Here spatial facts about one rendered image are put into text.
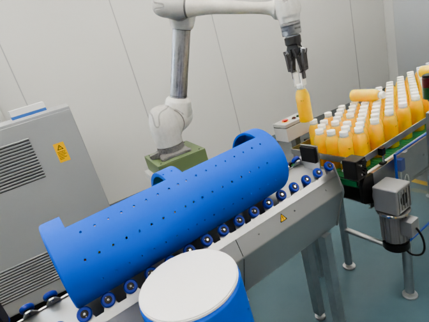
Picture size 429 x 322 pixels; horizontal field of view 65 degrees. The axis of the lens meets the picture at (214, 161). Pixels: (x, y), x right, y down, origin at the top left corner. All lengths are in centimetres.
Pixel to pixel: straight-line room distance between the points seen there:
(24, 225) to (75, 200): 38
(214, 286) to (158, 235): 28
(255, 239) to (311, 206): 32
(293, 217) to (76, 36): 315
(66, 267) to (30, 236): 186
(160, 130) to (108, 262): 94
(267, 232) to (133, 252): 55
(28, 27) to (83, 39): 51
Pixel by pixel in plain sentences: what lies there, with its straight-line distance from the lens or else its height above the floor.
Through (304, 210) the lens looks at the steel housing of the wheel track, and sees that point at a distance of 148.
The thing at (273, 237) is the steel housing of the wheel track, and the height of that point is 83.
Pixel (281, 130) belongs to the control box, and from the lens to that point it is 188.
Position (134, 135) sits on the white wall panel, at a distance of 408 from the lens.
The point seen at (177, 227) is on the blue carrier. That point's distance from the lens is 111.
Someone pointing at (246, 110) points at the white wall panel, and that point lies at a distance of 463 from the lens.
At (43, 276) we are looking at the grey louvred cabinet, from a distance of 303.
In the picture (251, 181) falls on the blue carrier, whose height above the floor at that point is 110.
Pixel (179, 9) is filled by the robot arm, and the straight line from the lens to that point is 174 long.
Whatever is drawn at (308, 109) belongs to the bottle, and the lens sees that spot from 170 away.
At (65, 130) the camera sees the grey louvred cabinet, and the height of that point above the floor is 129.
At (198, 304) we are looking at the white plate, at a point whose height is 104.
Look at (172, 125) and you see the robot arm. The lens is 183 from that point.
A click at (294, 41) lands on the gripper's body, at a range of 164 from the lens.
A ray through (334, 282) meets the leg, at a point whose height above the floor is 35.
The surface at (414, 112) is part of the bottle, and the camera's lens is 203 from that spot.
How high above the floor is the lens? 161
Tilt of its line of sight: 19 degrees down
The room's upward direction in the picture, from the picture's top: 16 degrees counter-clockwise
